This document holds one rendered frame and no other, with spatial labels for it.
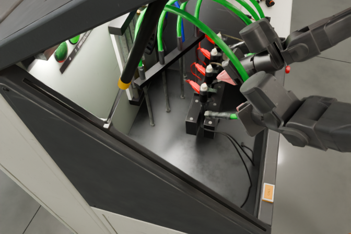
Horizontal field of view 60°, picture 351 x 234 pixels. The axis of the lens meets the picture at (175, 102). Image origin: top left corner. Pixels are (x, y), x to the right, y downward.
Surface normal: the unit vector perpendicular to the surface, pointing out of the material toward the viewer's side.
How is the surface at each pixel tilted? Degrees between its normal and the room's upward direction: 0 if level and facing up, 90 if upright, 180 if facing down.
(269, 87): 39
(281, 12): 0
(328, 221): 0
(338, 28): 58
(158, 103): 0
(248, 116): 47
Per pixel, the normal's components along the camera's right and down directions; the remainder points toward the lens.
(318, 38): -0.29, 0.40
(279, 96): 0.26, -0.06
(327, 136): -0.70, 0.66
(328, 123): -0.58, -0.70
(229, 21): -0.27, 0.76
